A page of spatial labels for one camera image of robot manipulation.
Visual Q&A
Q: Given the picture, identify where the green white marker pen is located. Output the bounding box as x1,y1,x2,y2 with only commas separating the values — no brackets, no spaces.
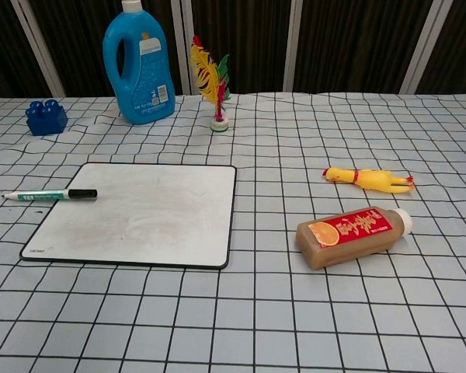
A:
1,188,99,203

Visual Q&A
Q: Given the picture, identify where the white erasable board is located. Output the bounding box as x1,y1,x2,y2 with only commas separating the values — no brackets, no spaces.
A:
19,162,238,270

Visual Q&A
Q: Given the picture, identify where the colourful feather shuttlecock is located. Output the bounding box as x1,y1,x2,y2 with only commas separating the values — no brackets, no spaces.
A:
190,34,231,132

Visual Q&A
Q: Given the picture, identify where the brown juice bottle red label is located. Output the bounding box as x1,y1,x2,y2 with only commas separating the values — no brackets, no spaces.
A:
294,207,414,271

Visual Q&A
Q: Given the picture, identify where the yellow rubber chicken toy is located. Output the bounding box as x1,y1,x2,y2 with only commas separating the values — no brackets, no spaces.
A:
321,166,416,194

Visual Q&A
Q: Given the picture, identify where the blue detergent bottle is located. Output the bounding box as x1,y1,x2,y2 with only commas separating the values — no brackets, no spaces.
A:
102,0,176,126

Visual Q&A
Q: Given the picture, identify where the white black checked tablecloth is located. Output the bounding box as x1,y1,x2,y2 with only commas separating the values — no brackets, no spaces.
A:
0,92,466,373

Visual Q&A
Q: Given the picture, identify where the dark white-framed folding screen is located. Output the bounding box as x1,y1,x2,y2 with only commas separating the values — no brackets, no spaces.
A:
0,0,466,101

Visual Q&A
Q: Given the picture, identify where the blue toy building brick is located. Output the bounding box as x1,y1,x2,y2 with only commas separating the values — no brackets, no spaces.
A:
25,99,69,137

